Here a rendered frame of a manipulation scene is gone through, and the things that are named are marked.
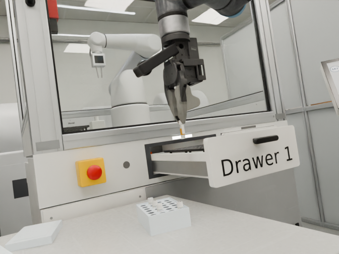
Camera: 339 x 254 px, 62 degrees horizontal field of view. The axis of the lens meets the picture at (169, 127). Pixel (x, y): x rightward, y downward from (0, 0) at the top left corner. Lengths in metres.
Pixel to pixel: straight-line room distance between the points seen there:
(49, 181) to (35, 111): 0.19
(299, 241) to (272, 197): 0.78
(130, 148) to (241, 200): 0.49
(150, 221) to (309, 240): 0.27
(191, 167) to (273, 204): 0.62
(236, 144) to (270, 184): 0.60
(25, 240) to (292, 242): 0.50
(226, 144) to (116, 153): 0.37
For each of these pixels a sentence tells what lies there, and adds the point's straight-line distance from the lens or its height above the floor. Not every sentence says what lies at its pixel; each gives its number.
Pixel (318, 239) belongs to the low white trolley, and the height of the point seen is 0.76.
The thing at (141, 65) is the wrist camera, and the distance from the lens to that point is 0.65.
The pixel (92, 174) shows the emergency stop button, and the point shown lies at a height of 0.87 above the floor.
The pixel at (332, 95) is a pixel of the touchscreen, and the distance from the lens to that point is 1.40.
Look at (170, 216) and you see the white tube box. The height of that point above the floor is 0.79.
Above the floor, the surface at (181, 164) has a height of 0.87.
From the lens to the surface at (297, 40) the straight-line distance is 2.78.
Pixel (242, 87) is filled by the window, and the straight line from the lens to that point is 1.21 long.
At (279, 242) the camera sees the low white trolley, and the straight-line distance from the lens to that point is 0.49.
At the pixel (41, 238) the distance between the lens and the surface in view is 0.66.
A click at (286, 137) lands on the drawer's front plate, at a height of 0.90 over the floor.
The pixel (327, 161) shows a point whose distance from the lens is 2.67.
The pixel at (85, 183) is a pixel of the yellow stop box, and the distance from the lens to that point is 0.81.
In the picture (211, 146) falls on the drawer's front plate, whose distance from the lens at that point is 0.62.
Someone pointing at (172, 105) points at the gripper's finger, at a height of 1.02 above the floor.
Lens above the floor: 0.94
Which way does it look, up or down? 2 degrees up
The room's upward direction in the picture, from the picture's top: 8 degrees counter-clockwise
